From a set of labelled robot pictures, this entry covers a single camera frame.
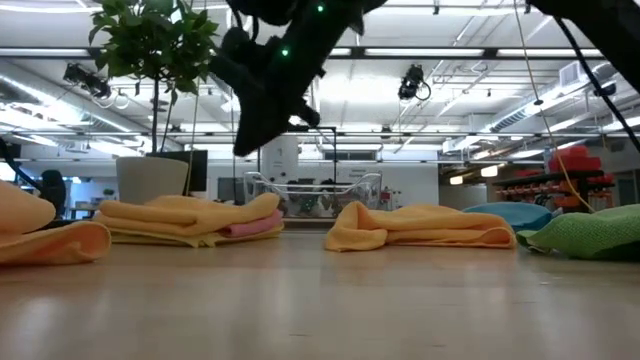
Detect black hanging camera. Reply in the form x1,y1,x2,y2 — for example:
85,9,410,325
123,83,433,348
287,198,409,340
397,63,432,101

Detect clear plastic bin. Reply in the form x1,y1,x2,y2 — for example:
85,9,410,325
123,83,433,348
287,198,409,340
243,170,384,221

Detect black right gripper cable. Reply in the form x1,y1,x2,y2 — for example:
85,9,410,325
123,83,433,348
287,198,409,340
552,17,640,154

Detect yellow microfiber towel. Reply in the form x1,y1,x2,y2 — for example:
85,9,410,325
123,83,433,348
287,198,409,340
107,223,285,249

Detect green leafy plant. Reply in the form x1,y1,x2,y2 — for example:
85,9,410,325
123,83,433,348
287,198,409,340
88,0,221,154

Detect blue microfiber towel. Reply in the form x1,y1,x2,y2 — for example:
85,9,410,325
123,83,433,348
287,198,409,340
462,201,554,232

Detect green microfiber towel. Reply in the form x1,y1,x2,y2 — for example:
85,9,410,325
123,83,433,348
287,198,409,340
515,203,640,261

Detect black office chair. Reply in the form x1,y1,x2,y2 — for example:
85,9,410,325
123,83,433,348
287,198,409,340
39,169,68,220

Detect shelf with red bins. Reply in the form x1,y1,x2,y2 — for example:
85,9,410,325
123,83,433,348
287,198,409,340
492,144,616,210

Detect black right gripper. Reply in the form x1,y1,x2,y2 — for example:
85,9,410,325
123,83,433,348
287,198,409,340
227,0,387,157

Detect black ceiling-hung device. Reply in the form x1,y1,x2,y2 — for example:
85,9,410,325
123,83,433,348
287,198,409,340
63,63,112,99

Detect pink microfiber towel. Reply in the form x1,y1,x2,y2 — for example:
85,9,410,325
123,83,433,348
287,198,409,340
217,209,285,239

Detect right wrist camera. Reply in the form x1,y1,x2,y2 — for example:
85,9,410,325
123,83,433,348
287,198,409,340
209,27,266,89

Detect thick black curved cable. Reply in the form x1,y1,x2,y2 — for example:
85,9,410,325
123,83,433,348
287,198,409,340
0,137,44,194

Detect yellow hanging cable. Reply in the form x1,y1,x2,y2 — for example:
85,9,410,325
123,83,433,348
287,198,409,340
513,0,596,214

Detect white plant pot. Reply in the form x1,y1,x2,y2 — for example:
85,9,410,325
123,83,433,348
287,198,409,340
116,156,190,205

